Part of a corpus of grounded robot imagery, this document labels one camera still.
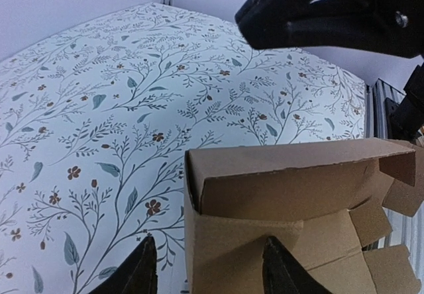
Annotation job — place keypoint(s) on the brown cardboard box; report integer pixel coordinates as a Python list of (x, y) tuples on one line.
[(326, 202)]

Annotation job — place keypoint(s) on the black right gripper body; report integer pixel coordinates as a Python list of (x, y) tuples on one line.
[(392, 27)]

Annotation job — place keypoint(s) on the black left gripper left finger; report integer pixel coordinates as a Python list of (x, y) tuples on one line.
[(136, 275)]

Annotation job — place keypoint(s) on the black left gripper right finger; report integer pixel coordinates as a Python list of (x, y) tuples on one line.
[(282, 273)]

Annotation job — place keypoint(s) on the floral patterned table mat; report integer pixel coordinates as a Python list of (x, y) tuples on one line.
[(95, 122)]

